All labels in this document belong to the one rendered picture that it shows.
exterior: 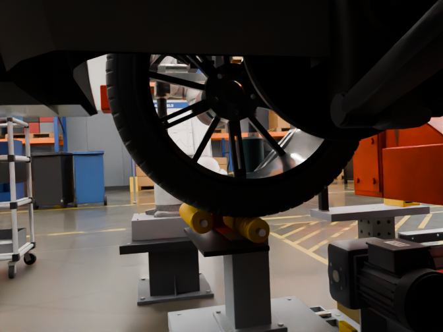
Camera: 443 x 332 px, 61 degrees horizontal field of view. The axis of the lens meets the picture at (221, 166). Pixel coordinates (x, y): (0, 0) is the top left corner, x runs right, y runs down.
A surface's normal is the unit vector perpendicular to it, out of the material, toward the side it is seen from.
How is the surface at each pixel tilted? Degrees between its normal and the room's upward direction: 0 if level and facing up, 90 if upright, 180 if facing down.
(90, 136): 90
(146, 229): 90
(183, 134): 90
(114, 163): 90
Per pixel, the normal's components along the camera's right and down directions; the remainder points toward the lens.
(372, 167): -0.97, 0.04
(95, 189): 0.31, 0.00
